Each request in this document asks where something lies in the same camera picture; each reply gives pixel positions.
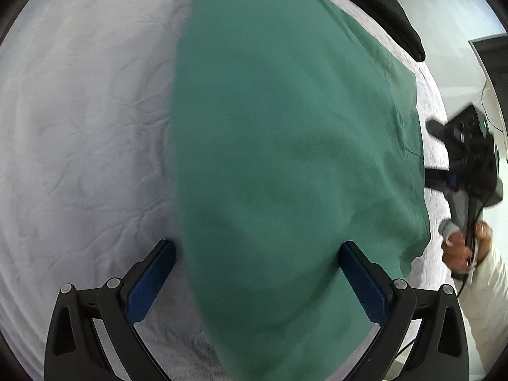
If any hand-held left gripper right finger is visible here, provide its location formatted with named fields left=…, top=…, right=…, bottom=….
left=337, top=240, right=470, bottom=381

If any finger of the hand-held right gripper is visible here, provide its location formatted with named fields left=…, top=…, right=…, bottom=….
left=426, top=119, right=450, bottom=140
left=424, top=169, right=452, bottom=190

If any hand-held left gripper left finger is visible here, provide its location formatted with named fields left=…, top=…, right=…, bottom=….
left=44, top=240, right=176, bottom=381

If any green shirt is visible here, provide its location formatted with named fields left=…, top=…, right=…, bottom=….
left=169, top=0, right=432, bottom=381

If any person's right forearm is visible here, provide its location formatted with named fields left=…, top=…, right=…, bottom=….
left=456, top=246, right=508, bottom=374

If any person's right hand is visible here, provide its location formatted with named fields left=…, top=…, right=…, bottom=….
left=441, top=221, right=493, bottom=279

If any dark monitor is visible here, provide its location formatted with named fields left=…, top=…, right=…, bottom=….
left=468, top=35, right=508, bottom=136

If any black garment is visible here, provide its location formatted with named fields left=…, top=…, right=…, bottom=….
left=313, top=0, right=426, bottom=63

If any lavender bed sheet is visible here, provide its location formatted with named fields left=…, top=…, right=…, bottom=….
left=0, top=0, right=473, bottom=381

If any thin black cable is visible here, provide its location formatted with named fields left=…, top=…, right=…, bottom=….
left=480, top=80, right=505, bottom=136

